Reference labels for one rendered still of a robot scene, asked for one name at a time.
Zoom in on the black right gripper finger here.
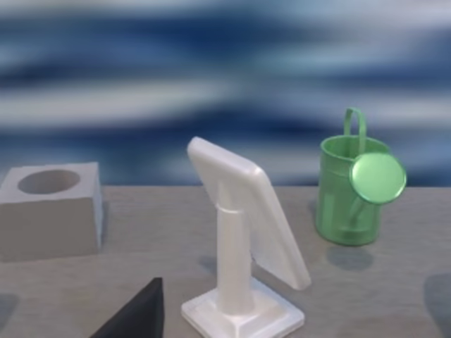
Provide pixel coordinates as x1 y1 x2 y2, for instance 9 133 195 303
89 277 166 338

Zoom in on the green watering can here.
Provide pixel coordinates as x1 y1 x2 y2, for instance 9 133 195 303
314 107 407 247

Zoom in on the white tablet stand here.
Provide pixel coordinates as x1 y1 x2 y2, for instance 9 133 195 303
180 136 312 338

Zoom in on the grey block with round hole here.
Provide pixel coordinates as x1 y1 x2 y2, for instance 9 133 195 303
0 161 104 263

